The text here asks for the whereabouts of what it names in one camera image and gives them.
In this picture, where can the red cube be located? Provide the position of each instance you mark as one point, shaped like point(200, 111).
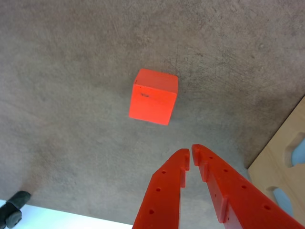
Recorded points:
point(152, 102)

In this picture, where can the pale grey partition panel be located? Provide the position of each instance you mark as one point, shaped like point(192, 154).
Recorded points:
point(59, 221)

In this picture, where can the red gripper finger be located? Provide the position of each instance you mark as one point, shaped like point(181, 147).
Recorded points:
point(162, 195)
point(238, 198)

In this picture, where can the wooden shape sorter box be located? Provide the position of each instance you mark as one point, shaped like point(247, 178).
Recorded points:
point(274, 174)

